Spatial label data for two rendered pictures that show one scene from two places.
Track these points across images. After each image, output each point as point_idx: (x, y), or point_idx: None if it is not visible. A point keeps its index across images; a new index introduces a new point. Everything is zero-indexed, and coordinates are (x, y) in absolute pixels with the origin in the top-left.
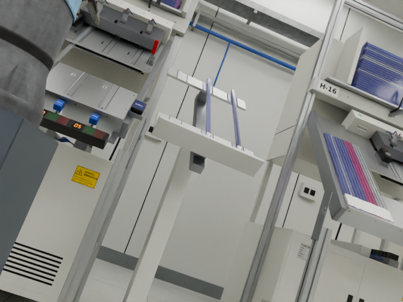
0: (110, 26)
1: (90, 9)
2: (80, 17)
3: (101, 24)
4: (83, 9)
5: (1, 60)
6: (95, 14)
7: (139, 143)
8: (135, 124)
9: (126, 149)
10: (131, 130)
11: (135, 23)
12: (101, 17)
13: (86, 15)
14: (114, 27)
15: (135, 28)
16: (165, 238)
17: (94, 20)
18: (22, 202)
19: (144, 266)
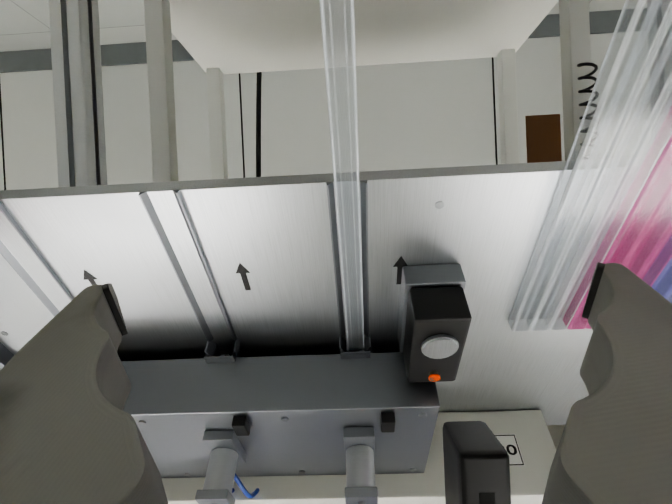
0: (263, 387)
1: (74, 429)
2: (412, 354)
3: (308, 374)
4: (422, 412)
5: None
6: (13, 383)
7: (55, 32)
8: (160, 142)
9: (152, 58)
10: (162, 120)
11: (187, 459)
12: (318, 409)
13: (395, 388)
14: (237, 389)
15: (149, 434)
16: None
17: (81, 304)
18: None
19: None
